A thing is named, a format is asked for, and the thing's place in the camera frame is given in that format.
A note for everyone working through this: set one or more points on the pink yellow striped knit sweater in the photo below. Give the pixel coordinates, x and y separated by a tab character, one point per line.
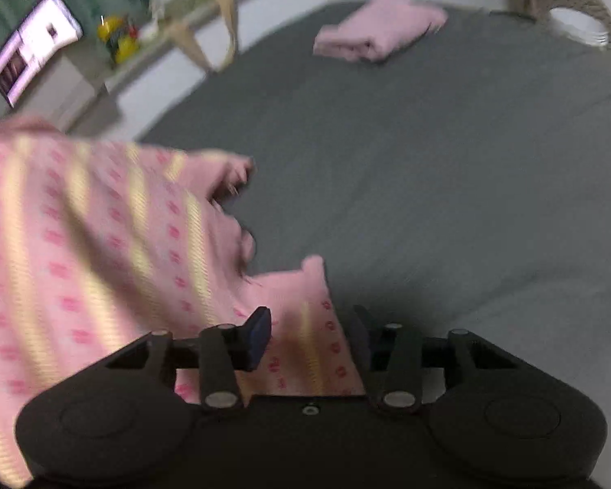
101	243

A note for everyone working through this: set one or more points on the woven grey basket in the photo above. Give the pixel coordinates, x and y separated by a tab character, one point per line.
584	21

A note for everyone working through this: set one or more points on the beige tote bag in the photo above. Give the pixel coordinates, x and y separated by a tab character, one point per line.
185	34

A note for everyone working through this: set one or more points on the folded pink garment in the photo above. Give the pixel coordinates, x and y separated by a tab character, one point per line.
379	29

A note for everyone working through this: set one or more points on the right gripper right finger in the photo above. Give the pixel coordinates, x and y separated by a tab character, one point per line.
388	358

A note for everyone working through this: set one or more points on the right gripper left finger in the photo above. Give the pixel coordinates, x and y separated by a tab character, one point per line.
225	349

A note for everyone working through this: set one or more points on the yellow can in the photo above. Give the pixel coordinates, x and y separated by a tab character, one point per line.
119	36

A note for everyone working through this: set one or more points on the open laptop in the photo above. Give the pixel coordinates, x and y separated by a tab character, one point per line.
45	30

